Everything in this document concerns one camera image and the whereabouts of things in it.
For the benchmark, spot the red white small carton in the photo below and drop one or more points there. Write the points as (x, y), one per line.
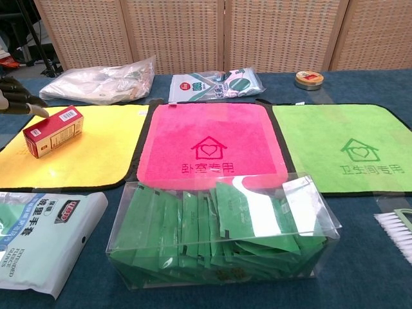
(51, 135)

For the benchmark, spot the round metal tin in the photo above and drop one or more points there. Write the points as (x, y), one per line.
(308, 82)

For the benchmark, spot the pink microfiber cloth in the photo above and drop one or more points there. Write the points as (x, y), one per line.
(209, 128)

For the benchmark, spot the green white cleaning brush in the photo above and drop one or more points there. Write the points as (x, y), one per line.
(396, 231)

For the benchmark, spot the white green gloves package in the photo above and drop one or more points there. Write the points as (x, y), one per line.
(38, 244)

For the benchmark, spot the yellow microfiber cloth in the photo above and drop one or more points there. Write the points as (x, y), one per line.
(96, 151)

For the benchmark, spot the black tripod stand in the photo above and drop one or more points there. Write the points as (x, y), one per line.
(48, 66)

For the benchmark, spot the clear plastic box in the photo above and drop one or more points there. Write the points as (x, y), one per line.
(222, 277)

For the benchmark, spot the woven wooden screen panel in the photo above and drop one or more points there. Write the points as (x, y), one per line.
(376, 32)
(283, 32)
(174, 32)
(87, 32)

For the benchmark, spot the green sachets stack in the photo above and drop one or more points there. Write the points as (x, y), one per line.
(193, 244)

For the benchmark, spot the clear plastic bag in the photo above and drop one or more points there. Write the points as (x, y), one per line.
(93, 83)

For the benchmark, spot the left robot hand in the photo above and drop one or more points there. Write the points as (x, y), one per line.
(16, 96)

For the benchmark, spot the green microfiber cloth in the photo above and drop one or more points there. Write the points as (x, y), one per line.
(322, 135)

